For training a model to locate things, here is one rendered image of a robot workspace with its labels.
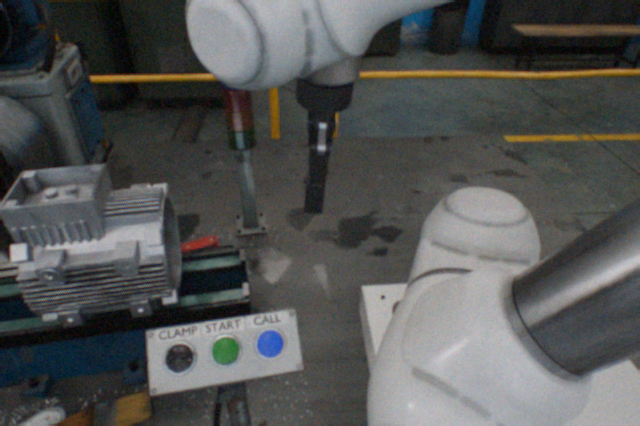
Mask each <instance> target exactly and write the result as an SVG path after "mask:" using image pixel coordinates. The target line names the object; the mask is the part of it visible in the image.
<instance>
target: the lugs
mask: <svg viewBox="0 0 640 426"><path fill-rule="evenodd" d="M154 186H162V187H163V190H164V193H165V194H167V195H168V197H170V187H168V186H167V184H166V183H163V184H154V185H153V187H154ZM145 239H146V246H149V248H153V246H161V245H163V244H164V243H163V231H162V229H160V228H153V229H146V230H145ZM10 261H11V263H26V262H34V248H33V246H32V244H30V243H19V244H11V245H10ZM178 302H179V293H178V290H175V291H173V296H172V297H165V298H162V304H163V305H166V304H174V303H178ZM57 319H59V318H58V316H57V313H55V314H48V315H43V321H50V320H57Z"/></svg>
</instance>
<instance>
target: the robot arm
mask: <svg viewBox="0 0 640 426"><path fill-rule="evenodd" d="M451 1H454V0H187V5H186V20H187V24H188V32H189V37H190V41H191V44H192V46H193V49H194V51H195V53H196V55H197V56H198V58H199V60H200V62H201V63H202V65H203V66H204V67H205V68H206V69H207V70H208V71H209V72H210V73H211V74H212V75H213V76H214V77H215V78H216V79H217V80H220V81H221V82H223V83H224V84H226V85H228V86H230V87H233V88H237V89H243V90H263V89H270V88H275V87H279V86H282V85H284V84H286V83H288V82H290V81H291V80H293V79H294V78H296V89H295V98H296V101H297V103H298V104H300V105H301V106H302V107H304V108H305V109H307V110H308V119H307V124H308V125H307V129H308V145H309V147H310V154H309V158H308V161H309V167H308V173H309V174H307V178H304V184H306V192H305V206H304V213H314V214H322V207H323V198H324V188H326V185H327V183H326V180H327V175H329V168H328V165H329V158H330V154H331V151H332V143H333V135H334V132H335V131H336V125H337V119H335V117H336V113H337V112H341V111H343V110H345V109H346V108H347V107H348V106H349V105H351V103H352V98H353V90H354V83H355V80H356V79H358V78H359V77H360V76H361V73H360V72H361V64H362V62H363V60H362V59H363V57H364V52H365V51H366V49H367V47H368V45H369V43H370V41H371V39H372V38H373V36H374V35H375V32H376V31H377V30H379V29H380V28H382V27H383V26H385V25H386V24H388V23H390V22H392V21H395V20H397V19H400V18H402V17H405V16H409V15H411V14H414V13H417V12H420V11H423V10H426V9H429V8H432V7H436V6H439V5H442V4H445V3H448V2H451ZM540 252H541V244H540V238H539V234H538V230H537V228H535V225H534V222H533V219H532V216H531V214H530V212H529V211H528V210H527V208H525V207H524V206H523V205H522V204H521V202H520V201H518V200H517V199H516V198H515V197H513V196H511V195H509V193H507V192H503V191H500V190H497V189H492V188H486V187H466V188H462V189H459V190H457V191H455V192H453V193H451V194H448V195H446V197H444V198H443V199H442V200H441V201H440V202H439V203H438V204H437V205H436V207H435V208H434V209H433V210H432V211H431V213H430V214H429V216H428V217H427V219H426V220H425V223H423V225H422V229H421V233H420V238H419V243H418V247H417V250H416V253H415V257H414V261H413V265H412V269H411V273H410V277H409V280H408V284H407V287H406V291H405V293H404V297H403V299H402V301H397V302H395V303H393V305H392V314H393V315H392V317H391V319H390V322H389V324H388V327H387V329H386V331H385V334H384V336H383V339H382V341H381V344H380V348H379V351H378V353H377V356H376V359H375V363H373V366H372V369H371V373H370V377H369V382H368V389H367V420H368V426H564V425H565V424H566V423H567V422H569V421H571V420H572V418H574V417H576V416H578V415H579V414H580V413H581V412H582V411H583V410H584V408H585V406H586V404H587V402H588V399H589V396H590V392H591V387H592V382H593V378H594V374H595V373H598V372H601V371H603V370H606V369H608V368H611V367H615V366H617V365H620V364H623V362H625V361H628V360H630V359H633V358H636V357H638V356H640V197H639V198H638V199H636V200H635V201H633V202H631V203H630V204H628V205H627V206H625V207H623V208H622V209H620V210H619V211H617V212H616V213H614V214H612V215H611V216H609V217H608V218H606V220H603V221H602V222H600V223H599V224H597V225H595V226H594V227H592V228H591V229H589V230H588V231H586V232H584V233H583V234H581V235H580V236H578V237H576V238H575V239H573V240H572V241H570V242H568V243H566V244H564V245H563V246H561V248H560V249H558V250H556V251H555V252H553V253H552V254H550V255H548V256H547V257H545V258H544V259H542V260H541V261H539V259H540Z"/></svg>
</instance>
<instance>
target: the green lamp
mask: <svg viewBox="0 0 640 426"><path fill-rule="evenodd" d="M227 131H228V139H229V146H230V147H231V148H234V149H239V150H241V149H248V148H252V147H253V145H255V143H256V136H255V125H254V127H253V128H251V129H249V130H245V131H233V130H230V129H228V128H227Z"/></svg>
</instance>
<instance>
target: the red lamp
mask: <svg viewBox="0 0 640 426"><path fill-rule="evenodd" d="M222 87H223V86H222ZM222 89H223V98H224V105H225V106H224V107H225V108H226V109H228V110H231V111H242V110H246V109H249V108H251V107H252V106H253V99H252V90H243V89H237V90H232V89H226V88H224V87H223V88H222Z"/></svg>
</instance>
